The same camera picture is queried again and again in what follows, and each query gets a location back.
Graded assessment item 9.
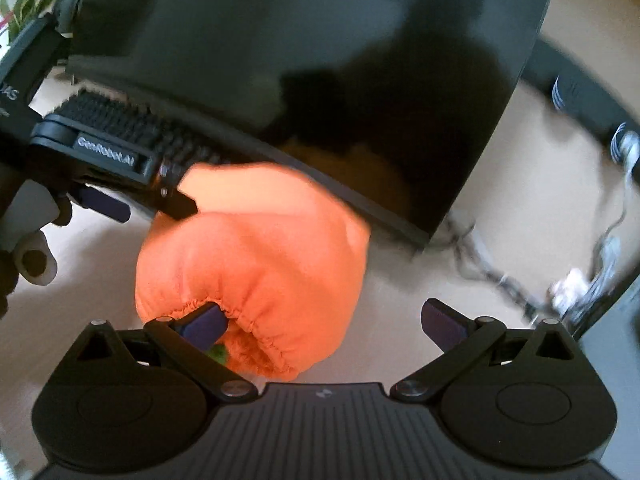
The black curved monitor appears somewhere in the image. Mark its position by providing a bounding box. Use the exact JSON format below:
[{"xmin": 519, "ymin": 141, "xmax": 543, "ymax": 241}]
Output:
[{"xmin": 64, "ymin": 0, "xmax": 565, "ymax": 257}]

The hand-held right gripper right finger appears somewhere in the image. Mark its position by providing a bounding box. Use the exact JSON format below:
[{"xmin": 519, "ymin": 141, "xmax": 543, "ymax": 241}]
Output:
[{"xmin": 389, "ymin": 298, "xmax": 580, "ymax": 404}]

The crumpled white tissue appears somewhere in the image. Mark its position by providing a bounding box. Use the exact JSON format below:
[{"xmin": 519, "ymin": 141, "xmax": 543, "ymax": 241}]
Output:
[{"xmin": 549, "ymin": 267, "xmax": 593, "ymax": 312}]

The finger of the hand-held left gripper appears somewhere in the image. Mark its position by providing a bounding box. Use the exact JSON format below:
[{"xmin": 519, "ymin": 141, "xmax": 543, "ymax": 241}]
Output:
[
  {"xmin": 79, "ymin": 184, "xmax": 132, "ymax": 224},
  {"xmin": 149, "ymin": 159, "xmax": 199, "ymax": 222}
]

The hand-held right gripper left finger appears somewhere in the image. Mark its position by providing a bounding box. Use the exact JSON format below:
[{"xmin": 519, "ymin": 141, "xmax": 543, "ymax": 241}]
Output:
[{"xmin": 75, "ymin": 302, "xmax": 257, "ymax": 404}]

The white cable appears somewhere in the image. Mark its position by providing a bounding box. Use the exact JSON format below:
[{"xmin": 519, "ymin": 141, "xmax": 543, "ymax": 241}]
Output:
[{"xmin": 587, "ymin": 127, "xmax": 640, "ymax": 293}]

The orange fleece garment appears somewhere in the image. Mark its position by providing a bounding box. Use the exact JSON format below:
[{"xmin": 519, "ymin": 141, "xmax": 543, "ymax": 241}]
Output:
[{"xmin": 134, "ymin": 160, "xmax": 374, "ymax": 382}]

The black cable bundle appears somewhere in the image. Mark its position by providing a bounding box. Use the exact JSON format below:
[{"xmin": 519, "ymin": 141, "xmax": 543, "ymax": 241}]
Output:
[{"xmin": 437, "ymin": 209, "xmax": 556, "ymax": 323}]

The green potted plant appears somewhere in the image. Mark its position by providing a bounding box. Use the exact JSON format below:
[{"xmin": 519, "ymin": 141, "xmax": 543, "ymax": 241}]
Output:
[{"xmin": 0, "ymin": 0, "xmax": 92, "ymax": 41}]

